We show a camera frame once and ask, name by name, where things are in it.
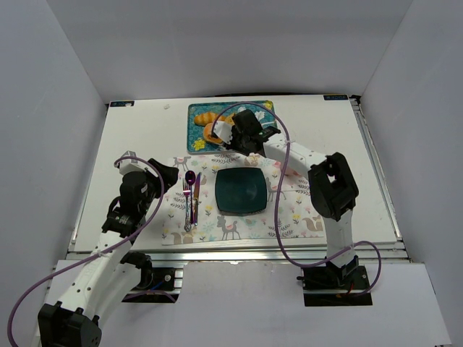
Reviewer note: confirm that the animal print placemat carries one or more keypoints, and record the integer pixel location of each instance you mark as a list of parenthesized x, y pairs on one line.
[(289, 211)]

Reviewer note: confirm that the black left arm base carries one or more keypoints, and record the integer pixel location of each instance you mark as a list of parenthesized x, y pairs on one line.
[(157, 284)]

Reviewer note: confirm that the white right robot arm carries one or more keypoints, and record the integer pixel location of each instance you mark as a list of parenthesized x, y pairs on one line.
[(333, 190)]

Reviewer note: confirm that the golden croissant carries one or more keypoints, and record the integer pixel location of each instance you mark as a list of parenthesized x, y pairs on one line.
[(203, 119)]

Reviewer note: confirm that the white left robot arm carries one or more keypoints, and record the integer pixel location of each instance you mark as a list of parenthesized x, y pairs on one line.
[(113, 269)]

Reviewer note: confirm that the purple iridescent spoon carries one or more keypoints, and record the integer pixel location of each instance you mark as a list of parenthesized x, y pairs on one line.
[(190, 178)]

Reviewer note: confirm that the glazed donut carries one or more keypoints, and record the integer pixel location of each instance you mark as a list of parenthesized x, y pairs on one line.
[(208, 136)]

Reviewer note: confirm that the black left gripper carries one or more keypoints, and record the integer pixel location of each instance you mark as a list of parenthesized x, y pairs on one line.
[(159, 173)]

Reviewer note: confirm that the purple iridescent knife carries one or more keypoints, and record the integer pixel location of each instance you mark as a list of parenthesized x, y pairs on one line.
[(195, 200)]

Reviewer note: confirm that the teal floral serving tray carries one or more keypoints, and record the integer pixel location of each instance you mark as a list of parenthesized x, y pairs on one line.
[(196, 144)]

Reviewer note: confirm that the purple iridescent fork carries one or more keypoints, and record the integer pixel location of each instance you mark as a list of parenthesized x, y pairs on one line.
[(187, 193)]

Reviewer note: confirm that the dark teal square plate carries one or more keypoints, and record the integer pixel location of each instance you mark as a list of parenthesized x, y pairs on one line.
[(240, 191)]

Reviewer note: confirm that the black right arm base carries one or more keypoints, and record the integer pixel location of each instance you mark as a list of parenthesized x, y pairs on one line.
[(322, 289)]

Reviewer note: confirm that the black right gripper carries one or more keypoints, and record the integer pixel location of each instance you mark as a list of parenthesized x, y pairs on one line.
[(238, 135)]

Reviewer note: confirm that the aluminium table frame rail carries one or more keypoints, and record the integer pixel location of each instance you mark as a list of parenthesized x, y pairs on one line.
[(389, 253)]

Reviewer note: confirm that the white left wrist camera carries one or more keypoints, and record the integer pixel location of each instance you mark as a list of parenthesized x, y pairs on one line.
[(126, 166)]

